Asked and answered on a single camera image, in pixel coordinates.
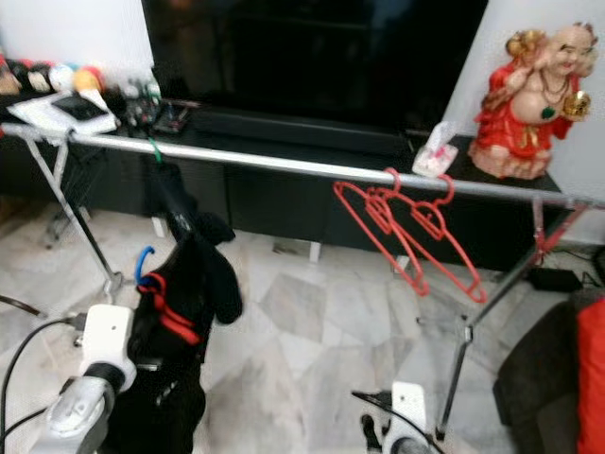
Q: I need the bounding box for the black shirt red stripe collar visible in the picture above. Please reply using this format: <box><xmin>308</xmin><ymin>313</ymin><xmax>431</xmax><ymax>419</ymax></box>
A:
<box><xmin>128</xmin><ymin>230</ymin><xmax>245</xmax><ymax>454</ymax></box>

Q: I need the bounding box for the blue plastic clothes hanger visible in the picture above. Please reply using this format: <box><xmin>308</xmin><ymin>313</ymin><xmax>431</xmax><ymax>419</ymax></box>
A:
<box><xmin>134</xmin><ymin>245</ymin><xmax>156</xmax><ymax>287</ymax></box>

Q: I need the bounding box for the dark grey fabric sofa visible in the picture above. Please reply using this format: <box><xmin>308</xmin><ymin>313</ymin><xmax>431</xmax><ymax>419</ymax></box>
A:
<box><xmin>492</xmin><ymin>288</ymin><xmax>605</xmax><ymax>454</ymax></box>

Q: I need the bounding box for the red cushion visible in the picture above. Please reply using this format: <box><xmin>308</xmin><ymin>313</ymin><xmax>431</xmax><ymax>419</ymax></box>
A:
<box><xmin>574</xmin><ymin>298</ymin><xmax>605</xmax><ymax>454</ymax></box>

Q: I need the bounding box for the black power adapter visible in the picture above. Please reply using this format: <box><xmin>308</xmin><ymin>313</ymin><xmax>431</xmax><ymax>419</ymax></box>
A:
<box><xmin>527</xmin><ymin>267</ymin><xmax>585</xmax><ymax>292</ymax></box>

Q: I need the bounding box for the black low TV cabinet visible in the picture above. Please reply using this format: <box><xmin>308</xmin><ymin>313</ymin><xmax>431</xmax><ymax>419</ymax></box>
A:
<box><xmin>0</xmin><ymin>123</ymin><xmax>573</xmax><ymax>277</ymax></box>

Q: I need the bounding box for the white tissue pack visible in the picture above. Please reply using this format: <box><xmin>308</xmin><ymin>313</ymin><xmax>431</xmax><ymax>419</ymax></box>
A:
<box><xmin>411</xmin><ymin>120</ymin><xmax>460</xmax><ymax>179</ymax></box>

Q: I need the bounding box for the silver metal clothes rack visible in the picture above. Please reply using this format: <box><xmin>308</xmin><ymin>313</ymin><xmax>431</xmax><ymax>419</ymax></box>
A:
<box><xmin>2</xmin><ymin>121</ymin><xmax>605</xmax><ymax>443</ymax></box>

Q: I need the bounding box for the black fonemax print t-shirt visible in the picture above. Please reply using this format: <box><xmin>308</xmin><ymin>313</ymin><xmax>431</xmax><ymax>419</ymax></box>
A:
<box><xmin>151</xmin><ymin>161</ymin><xmax>237</xmax><ymax>249</ymax></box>

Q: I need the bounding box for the black soundbar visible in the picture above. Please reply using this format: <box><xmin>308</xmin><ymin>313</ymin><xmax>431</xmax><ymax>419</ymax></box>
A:
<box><xmin>184</xmin><ymin>104</ymin><xmax>412</xmax><ymax>157</ymax></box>

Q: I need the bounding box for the red laughing Buddha statue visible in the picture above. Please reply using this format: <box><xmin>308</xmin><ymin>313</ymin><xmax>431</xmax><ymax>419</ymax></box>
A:
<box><xmin>468</xmin><ymin>23</ymin><xmax>598</xmax><ymax>183</ymax></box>

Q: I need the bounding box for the black flat screen television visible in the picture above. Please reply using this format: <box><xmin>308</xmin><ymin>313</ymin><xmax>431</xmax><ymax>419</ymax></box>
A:
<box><xmin>142</xmin><ymin>0</ymin><xmax>491</xmax><ymax>133</ymax></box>

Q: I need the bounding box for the white paper stack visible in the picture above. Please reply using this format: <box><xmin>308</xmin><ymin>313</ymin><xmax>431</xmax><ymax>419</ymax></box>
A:
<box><xmin>8</xmin><ymin>92</ymin><xmax>121</xmax><ymax>136</ymax></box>

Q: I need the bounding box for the small green white ornament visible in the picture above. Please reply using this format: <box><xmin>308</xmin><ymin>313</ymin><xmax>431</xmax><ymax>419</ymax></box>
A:
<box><xmin>132</xmin><ymin>80</ymin><xmax>164</xmax><ymax>114</ymax></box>

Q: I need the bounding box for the white round plush toy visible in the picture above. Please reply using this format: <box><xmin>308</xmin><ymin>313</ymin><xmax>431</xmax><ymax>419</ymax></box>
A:
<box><xmin>50</xmin><ymin>63</ymin><xmax>77</xmax><ymax>93</ymax></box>

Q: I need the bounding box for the orange round plush toy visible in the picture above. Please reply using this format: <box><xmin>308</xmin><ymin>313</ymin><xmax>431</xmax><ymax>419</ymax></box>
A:
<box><xmin>76</xmin><ymin>66</ymin><xmax>105</xmax><ymax>94</ymax></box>

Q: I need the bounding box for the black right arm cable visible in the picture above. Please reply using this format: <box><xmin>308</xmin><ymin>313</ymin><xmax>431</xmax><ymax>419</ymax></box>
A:
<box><xmin>351</xmin><ymin>389</ymin><xmax>447</xmax><ymax>454</ymax></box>

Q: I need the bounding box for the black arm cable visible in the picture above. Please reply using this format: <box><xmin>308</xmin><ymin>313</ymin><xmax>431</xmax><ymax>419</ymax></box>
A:
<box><xmin>351</xmin><ymin>389</ymin><xmax>447</xmax><ymax>454</ymax></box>
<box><xmin>0</xmin><ymin>317</ymin><xmax>83</xmax><ymax>445</ymax></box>

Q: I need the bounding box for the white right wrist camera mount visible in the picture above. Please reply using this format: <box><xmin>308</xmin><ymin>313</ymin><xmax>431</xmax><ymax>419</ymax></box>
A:
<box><xmin>388</xmin><ymin>381</ymin><xmax>432</xmax><ymax>451</ymax></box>

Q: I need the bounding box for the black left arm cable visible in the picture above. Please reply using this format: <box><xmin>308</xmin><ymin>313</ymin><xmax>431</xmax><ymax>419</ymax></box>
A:
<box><xmin>0</xmin><ymin>317</ymin><xmax>83</xmax><ymax>445</ymax></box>

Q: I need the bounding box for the dark metal table leg frame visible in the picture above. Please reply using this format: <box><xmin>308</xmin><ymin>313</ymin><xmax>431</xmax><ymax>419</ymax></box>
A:
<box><xmin>0</xmin><ymin>295</ymin><xmax>48</xmax><ymax>318</ymax></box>

